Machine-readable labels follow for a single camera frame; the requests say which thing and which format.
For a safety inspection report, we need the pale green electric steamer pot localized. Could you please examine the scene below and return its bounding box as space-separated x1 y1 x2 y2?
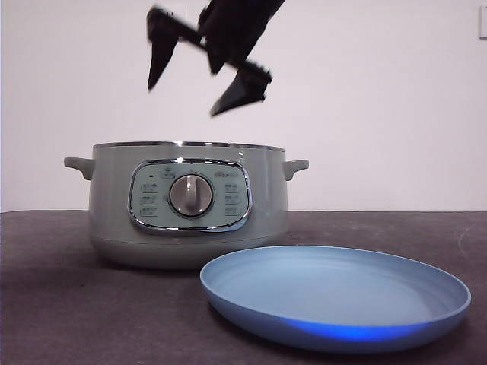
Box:
63 141 310 271

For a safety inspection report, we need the blue round plate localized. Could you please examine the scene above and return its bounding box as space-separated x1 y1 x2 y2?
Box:
199 245 472 355

